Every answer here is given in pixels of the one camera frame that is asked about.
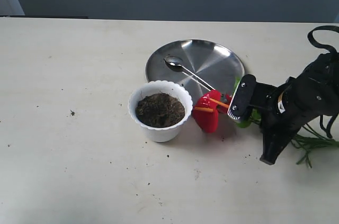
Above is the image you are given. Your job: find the dark soil in pot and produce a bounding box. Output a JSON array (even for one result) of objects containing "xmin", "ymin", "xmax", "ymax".
[{"xmin": 135, "ymin": 92, "xmax": 185, "ymax": 128}]

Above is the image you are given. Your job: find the steel spork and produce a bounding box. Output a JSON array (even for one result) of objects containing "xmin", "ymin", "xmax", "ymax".
[{"xmin": 163, "ymin": 55, "xmax": 215, "ymax": 91}]

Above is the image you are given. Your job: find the red artificial anthurium flower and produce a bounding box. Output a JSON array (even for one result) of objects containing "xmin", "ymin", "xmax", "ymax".
[{"xmin": 192, "ymin": 90, "xmax": 338, "ymax": 166}]

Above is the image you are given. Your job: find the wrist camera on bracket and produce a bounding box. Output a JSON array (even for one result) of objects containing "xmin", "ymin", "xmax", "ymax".
[{"xmin": 227, "ymin": 74, "xmax": 278, "ymax": 123}]

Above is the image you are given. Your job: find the round steel plate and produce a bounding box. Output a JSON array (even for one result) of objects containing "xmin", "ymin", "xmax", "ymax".
[{"xmin": 145, "ymin": 39, "xmax": 246, "ymax": 103}]

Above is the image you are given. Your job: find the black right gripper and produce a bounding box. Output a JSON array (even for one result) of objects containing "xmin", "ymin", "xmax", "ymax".
[{"xmin": 258, "ymin": 53, "xmax": 338, "ymax": 165}]

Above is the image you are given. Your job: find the white plastic flower pot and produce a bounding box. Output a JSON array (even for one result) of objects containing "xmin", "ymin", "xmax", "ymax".
[{"xmin": 128, "ymin": 80, "xmax": 193, "ymax": 142}]

